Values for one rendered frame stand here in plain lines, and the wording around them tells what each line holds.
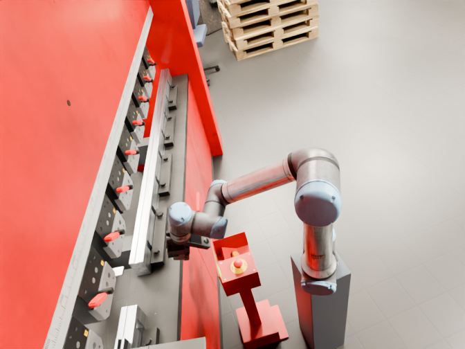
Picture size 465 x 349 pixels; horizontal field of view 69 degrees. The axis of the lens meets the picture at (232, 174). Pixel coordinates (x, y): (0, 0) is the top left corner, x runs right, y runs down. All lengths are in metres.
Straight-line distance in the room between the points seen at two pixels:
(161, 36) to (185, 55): 0.21
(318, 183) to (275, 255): 1.60
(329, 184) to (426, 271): 1.65
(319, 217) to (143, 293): 0.82
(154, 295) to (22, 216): 0.74
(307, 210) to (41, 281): 0.63
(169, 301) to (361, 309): 1.25
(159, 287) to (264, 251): 1.17
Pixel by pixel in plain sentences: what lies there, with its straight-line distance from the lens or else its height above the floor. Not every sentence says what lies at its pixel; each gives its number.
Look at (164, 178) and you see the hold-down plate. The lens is 1.79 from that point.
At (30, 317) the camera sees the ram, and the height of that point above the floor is 1.47.
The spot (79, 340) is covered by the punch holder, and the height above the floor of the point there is 1.29.
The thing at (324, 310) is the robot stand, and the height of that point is 0.54.
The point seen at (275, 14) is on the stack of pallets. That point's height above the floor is 0.44.
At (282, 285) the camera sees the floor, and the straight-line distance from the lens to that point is 2.32.
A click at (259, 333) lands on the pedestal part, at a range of 2.08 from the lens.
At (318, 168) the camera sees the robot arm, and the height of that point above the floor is 1.42.
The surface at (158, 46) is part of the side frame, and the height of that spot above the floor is 1.12.
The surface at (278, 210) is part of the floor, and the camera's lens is 2.66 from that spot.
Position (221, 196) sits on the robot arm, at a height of 1.22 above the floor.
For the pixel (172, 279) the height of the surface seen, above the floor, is 0.87.
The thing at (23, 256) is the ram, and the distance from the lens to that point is 0.82.
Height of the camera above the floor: 2.05
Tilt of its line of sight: 43 degrees down
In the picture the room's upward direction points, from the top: 15 degrees counter-clockwise
